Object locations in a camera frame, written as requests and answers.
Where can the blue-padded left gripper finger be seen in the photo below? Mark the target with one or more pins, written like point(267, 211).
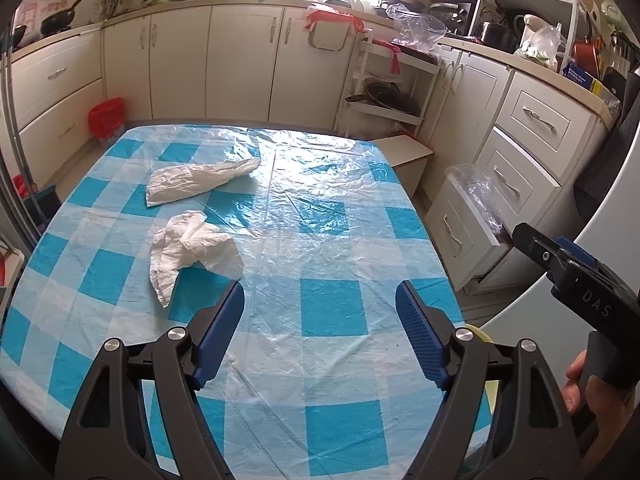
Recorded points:
point(107, 435)
point(530, 435)

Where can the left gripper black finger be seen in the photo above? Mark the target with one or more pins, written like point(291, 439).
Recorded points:
point(553, 256)

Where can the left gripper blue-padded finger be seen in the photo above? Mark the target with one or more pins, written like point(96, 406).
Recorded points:
point(576, 251)

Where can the white tissue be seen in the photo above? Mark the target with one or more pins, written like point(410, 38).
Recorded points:
point(185, 240)

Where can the red lined trash basket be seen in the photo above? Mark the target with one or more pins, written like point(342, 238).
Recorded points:
point(107, 120)

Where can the person's right hand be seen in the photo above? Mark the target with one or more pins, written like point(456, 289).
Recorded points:
point(612, 408)

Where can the open bottom drawer with bags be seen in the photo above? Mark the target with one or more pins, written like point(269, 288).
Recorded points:
point(465, 225)

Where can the small white step stool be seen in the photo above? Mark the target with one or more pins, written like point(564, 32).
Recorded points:
point(407, 157)

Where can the white bag on counter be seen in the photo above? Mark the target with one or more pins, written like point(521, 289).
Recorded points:
point(542, 47)

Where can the blue checkered plastic tablecloth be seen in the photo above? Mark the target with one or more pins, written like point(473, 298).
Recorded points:
point(319, 381)

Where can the dark wok on trolley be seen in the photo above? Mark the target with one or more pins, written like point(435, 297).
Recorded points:
point(387, 95)

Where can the white narrow storage trolley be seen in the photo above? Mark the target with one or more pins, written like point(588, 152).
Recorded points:
point(377, 58)

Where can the clear plastic bag on trolley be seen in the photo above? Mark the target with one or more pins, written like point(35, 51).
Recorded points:
point(413, 30)

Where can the red bag on cabinet hanger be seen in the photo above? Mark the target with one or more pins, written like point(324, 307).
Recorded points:
point(326, 14)

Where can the black frying pan on stove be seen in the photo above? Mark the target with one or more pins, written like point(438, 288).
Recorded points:
point(59, 21)

